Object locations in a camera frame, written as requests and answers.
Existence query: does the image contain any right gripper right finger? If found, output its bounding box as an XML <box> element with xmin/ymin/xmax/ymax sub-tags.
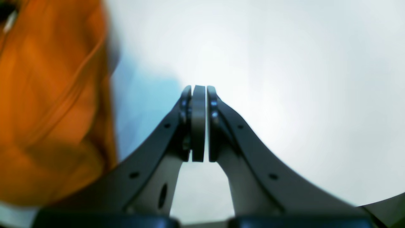
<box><xmin>207</xmin><ymin>86</ymin><xmax>373</xmax><ymax>228</ymax></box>

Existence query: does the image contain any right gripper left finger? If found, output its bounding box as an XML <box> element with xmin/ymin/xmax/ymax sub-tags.
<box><xmin>32</xmin><ymin>85</ymin><xmax>206</xmax><ymax>228</ymax></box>

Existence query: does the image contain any orange t-shirt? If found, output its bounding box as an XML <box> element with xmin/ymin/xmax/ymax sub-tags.
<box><xmin>0</xmin><ymin>0</ymin><xmax>117</xmax><ymax>206</ymax></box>

